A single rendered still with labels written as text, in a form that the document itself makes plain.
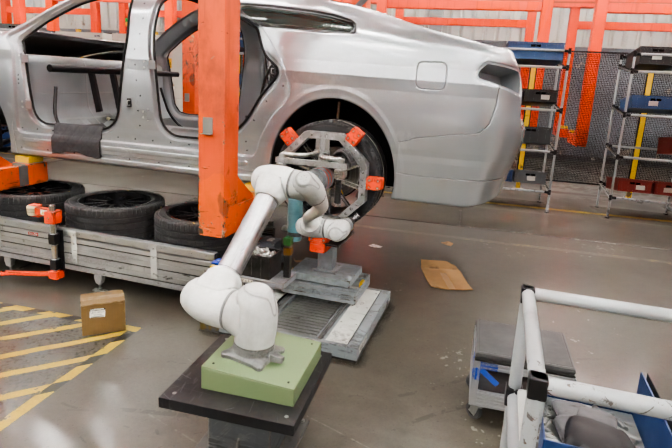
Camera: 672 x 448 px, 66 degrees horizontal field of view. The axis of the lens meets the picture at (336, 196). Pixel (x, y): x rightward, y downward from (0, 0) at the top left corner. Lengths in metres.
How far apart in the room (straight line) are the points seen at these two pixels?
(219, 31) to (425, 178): 1.38
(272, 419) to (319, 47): 2.10
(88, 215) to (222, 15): 1.66
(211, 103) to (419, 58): 1.17
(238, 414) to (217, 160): 1.45
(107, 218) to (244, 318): 1.97
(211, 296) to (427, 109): 1.64
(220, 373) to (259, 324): 0.22
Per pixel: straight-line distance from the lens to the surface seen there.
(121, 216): 3.73
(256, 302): 1.92
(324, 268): 3.35
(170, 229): 3.40
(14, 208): 4.26
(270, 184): 2.26
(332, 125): 3.08
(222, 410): 1.95
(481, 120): 3.00
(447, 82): 3.01
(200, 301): 2.04
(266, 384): 1.94
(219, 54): 2.86
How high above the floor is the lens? 1.41
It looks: 12 degrees down
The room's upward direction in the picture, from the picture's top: 3 degrees clockwise
